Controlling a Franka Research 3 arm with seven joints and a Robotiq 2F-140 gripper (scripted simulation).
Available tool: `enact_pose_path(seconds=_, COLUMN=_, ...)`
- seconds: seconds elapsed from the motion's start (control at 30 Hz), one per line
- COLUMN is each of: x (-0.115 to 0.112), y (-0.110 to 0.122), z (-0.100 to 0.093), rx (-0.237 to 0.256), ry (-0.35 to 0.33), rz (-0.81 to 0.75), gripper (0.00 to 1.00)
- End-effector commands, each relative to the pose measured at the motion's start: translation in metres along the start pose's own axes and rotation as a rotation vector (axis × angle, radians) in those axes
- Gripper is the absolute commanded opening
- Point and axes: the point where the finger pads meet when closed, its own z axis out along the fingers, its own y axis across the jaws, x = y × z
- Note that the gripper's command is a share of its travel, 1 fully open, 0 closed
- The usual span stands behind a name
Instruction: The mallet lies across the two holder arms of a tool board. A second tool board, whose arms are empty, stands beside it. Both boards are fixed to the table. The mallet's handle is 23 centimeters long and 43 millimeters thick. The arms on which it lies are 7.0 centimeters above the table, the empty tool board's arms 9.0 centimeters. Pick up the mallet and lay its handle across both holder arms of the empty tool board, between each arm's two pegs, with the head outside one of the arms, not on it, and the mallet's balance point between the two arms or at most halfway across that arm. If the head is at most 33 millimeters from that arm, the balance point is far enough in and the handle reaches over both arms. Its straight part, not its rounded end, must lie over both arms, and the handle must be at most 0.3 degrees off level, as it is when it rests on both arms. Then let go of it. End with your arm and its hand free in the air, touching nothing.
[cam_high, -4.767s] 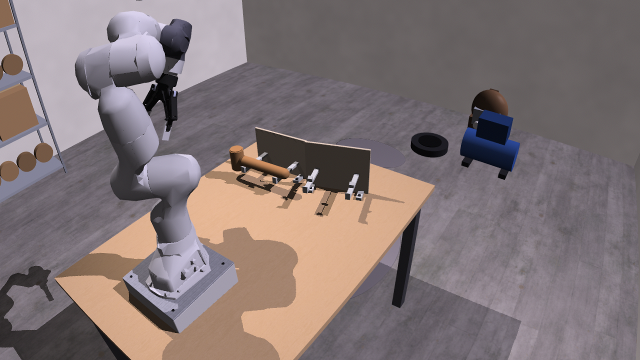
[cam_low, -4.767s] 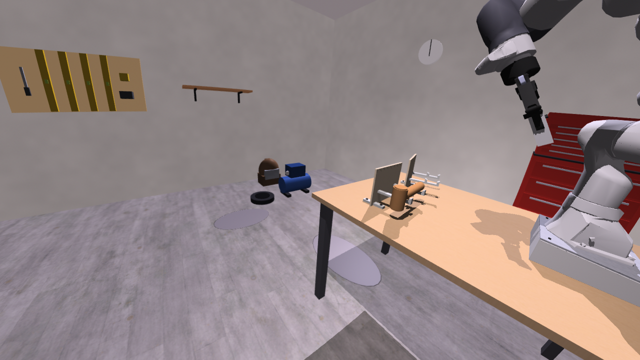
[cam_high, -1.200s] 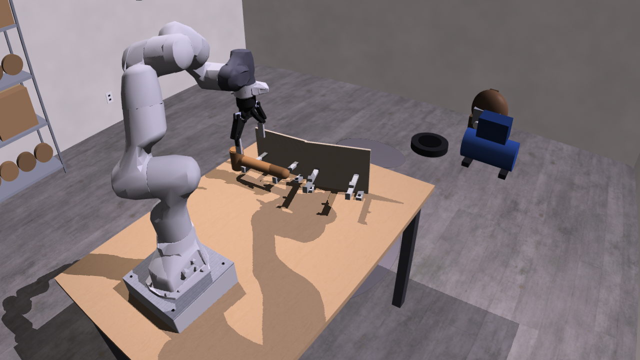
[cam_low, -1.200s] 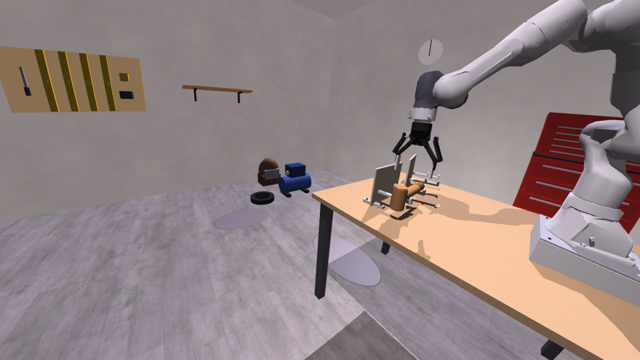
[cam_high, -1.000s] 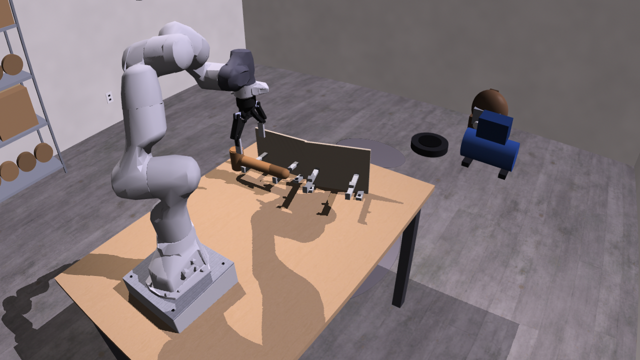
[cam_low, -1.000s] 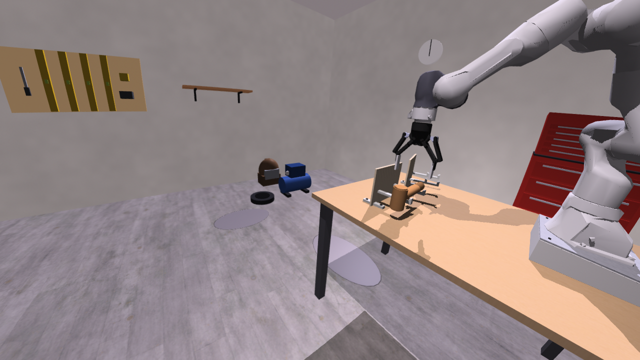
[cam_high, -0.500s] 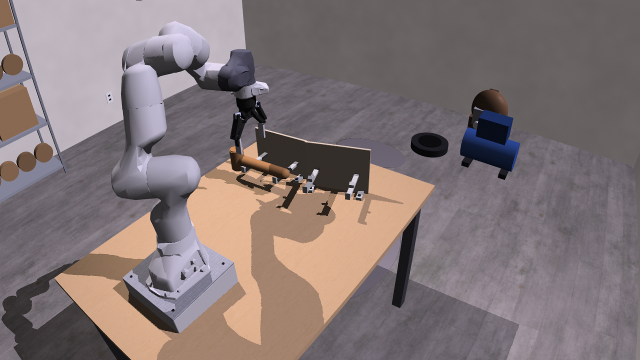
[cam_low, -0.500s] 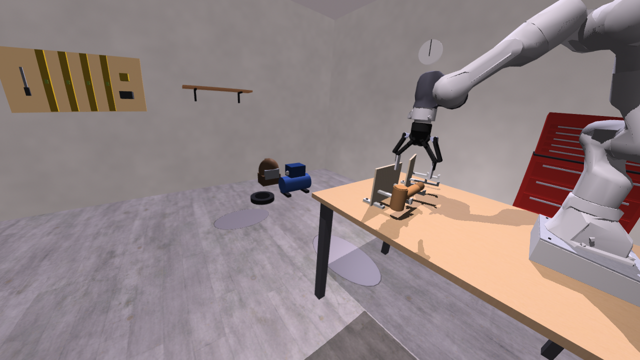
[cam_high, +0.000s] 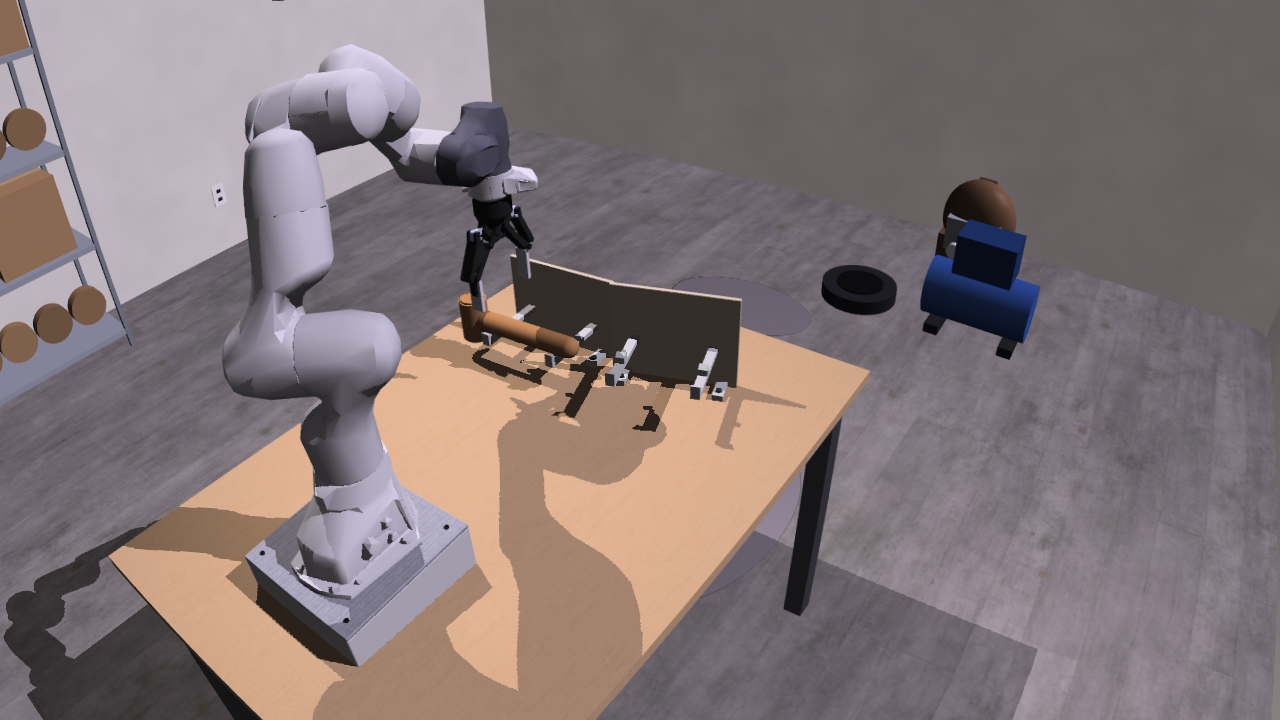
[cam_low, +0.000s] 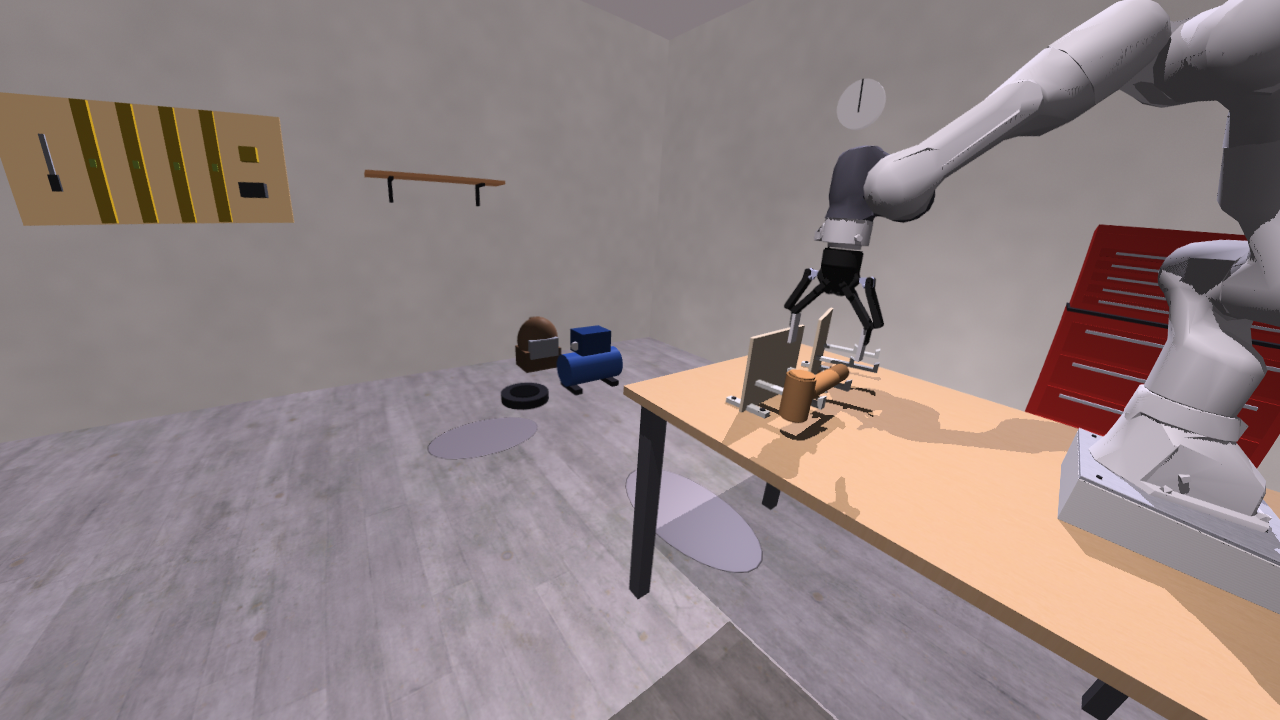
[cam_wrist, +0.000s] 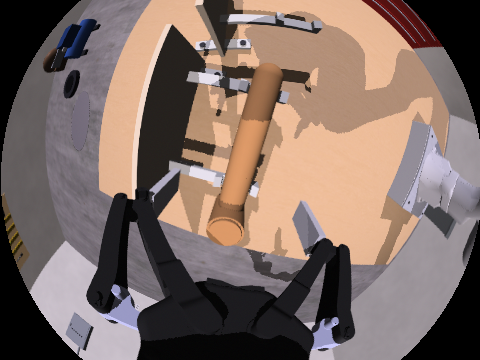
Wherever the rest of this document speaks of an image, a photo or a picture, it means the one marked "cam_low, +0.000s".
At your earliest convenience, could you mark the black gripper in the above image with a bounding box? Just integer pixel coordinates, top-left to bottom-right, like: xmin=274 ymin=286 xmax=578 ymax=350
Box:
xmin=785 ymin=247 xmax=884 ymax=363

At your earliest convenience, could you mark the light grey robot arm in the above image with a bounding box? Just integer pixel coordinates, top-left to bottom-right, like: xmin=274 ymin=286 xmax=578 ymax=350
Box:
xmin=814 ymin=0 xmax=1280 ymax=533

